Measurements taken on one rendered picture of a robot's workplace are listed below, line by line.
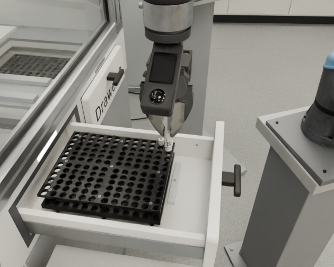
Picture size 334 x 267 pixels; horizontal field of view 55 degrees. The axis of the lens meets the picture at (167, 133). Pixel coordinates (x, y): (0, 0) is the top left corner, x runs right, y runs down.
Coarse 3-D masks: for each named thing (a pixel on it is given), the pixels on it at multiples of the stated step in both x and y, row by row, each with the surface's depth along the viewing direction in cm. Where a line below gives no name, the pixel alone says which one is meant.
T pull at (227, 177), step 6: (234, 168) 61; (240, 168) 61; (222, 174) 60; (228, 174) 60; (234, 174) 60; (240, 174) 60; (222, 180) 59; (228, 180) 58; (234, 180) 59; (240, 180) 58; (234, 186) 57; (240, 186) 57; (234, 192) 57; (240, 192) 56
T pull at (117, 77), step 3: (120, 69) 88; (123, 69) 89; (120, 72) 87; (123, 72) 88; (108, 75) 86; (111, 75) 86; (114, 75) 86; (117, 75) 86; (120, 75) 86; (108, 78) 86; (111, 78) 86; (114, 78) 86; (117, 78) 85; (120, 78) 87; (114, 81) 84; (117, 81) 84; (114, 84) 84; (117, 84) 84
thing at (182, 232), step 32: (96, 128) 73; (128, 128) 72; (192, 160) 73; (32, 192) 62; (192, 192) 66; (32, 224) 56; (64, 224) 55; (96, 224) 54; (128, 224) 54; (192, 224) 60; (192, 256) 55
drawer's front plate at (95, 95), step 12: (120, 48) 96; (108, 60) 89; (120, 60) 97; (108, 72) 87; (96, 84) 80; (108, 84) 88; (120, 84) 100; (84, 96) 76; (96, 96) 80; (84, 108) 77; (108, 108) 90; (96, 120) 82
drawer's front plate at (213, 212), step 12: (216, 132) 66; (216, 144) 63; (216, 156) 61; (216, 168) 58; (216, 180) 56; (216, 192) 54; (216, 204) 52; (216, 216) 51; (216, 228) 49; (216, 240) 48; (204, 252) 52; (204, 264) 52
